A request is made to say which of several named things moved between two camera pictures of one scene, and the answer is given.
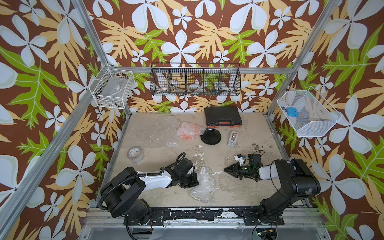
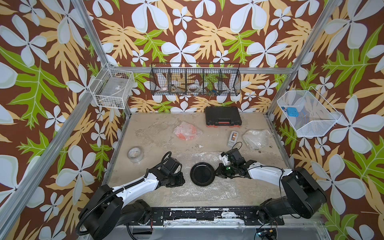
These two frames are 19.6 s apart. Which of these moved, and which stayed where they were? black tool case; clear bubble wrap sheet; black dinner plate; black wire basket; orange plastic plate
Moved: black dinner plate
Stayed: black wire basket; clear bubble wrap sheet; black tool case; orange plastic plate
